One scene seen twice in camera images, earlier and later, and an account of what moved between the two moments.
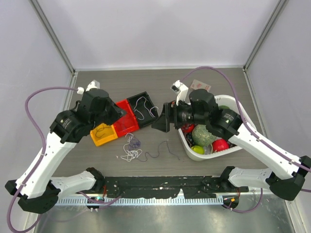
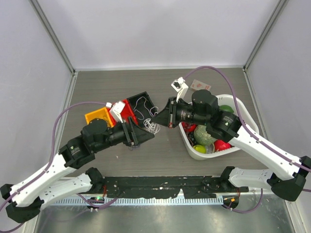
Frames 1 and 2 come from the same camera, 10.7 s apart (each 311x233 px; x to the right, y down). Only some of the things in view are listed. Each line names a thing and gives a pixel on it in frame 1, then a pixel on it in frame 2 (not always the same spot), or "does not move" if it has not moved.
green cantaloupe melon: x=201 y=136 does not move
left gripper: x=117 y=112 to x=135 y=135
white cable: x=131 y=155 to x=154 y=128
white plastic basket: x=226 y=101 does not move
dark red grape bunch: x=187 y=128 does not move
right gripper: x=163 y=122 does not move
